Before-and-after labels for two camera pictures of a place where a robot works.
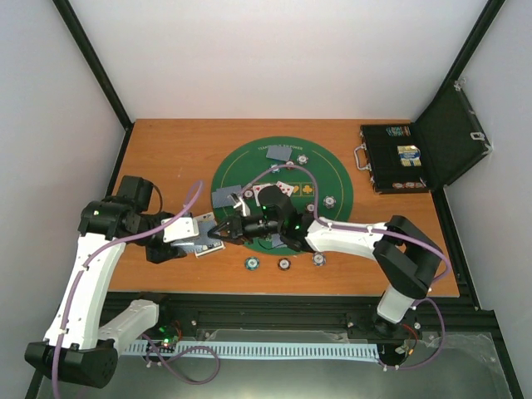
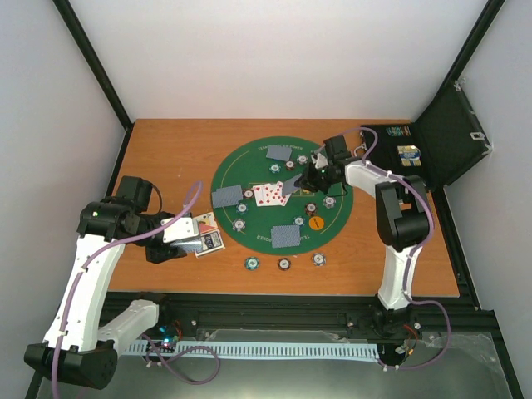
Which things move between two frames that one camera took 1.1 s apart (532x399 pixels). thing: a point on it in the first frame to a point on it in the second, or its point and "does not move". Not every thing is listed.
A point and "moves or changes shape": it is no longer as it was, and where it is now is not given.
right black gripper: [236, 229] to [307, 182]
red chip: [310, 208] does not move
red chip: [248, 194] does not move
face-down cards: [279, 153] does not move
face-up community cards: [286, 188] moves or changes shape
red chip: [289, 162] does not move
